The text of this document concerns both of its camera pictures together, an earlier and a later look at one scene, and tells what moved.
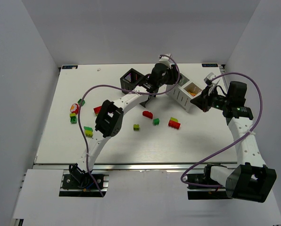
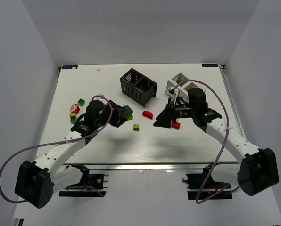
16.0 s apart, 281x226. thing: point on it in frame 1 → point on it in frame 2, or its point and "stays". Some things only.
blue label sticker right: x=214 y=65 stays
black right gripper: x=205 y=99 → x=172 y=113
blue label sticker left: x=70 y=67 stays
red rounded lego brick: x=147 y=114 stays
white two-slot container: x=184 y=92 stays
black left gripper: x=149 y=87 → x=113 y=114
